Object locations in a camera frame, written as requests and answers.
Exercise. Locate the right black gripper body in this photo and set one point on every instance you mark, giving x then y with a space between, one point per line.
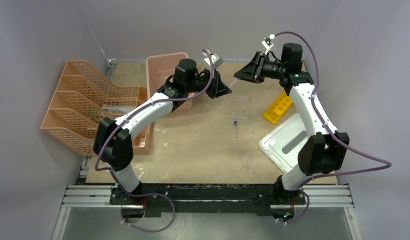
265 69

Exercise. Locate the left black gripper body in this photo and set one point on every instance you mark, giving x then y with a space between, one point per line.
211 91

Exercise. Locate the white plastic tray lid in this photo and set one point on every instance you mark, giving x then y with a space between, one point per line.
283 144

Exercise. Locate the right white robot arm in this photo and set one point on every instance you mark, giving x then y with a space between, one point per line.
325 148

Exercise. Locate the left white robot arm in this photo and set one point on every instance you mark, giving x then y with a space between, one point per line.
114 139

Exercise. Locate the clear plastic tube rack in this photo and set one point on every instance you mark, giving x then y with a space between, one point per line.
240 108

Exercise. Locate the yellow test tube rack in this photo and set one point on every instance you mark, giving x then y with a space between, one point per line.
278 109

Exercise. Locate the pink plastic bin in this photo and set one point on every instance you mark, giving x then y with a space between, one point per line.
159 68

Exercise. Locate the orange mesh file rack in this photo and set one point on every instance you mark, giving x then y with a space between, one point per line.
77 105

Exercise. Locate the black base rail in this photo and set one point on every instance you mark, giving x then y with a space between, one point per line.
157 198

